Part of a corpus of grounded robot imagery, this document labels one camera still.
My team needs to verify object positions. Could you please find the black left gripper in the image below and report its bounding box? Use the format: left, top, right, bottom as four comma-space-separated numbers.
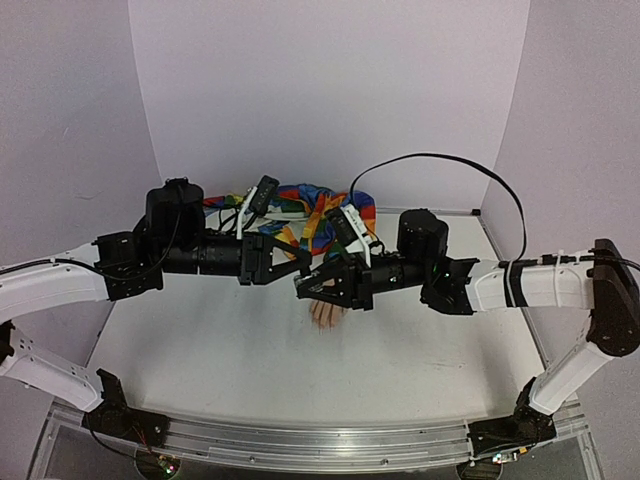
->
162, 232, 316, 287

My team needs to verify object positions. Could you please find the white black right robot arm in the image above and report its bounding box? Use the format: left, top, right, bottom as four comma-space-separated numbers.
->
295, 206, 639, 463

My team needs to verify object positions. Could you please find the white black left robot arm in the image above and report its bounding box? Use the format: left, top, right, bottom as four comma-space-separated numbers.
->
1, 178, 312, 447

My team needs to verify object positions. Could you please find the mannequin hand with nails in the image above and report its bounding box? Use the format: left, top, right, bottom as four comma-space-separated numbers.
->
310, 300, 347, 333

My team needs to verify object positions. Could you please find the rainbow striped jacket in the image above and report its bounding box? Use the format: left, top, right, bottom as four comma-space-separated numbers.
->
202, 183, 379, 264

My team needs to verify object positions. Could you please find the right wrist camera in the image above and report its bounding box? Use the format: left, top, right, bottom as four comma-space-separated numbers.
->
326, 204, 374, 267

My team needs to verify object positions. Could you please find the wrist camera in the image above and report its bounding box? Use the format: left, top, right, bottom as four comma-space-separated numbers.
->
236, 175, 279, 240
326, 204, 374, 267

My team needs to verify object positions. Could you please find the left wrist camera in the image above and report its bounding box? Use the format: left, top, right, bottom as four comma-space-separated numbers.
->
236, 175, 279, 240

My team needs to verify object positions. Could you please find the black cable loop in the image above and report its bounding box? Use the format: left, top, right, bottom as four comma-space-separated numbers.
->
348, 152, 529, 264

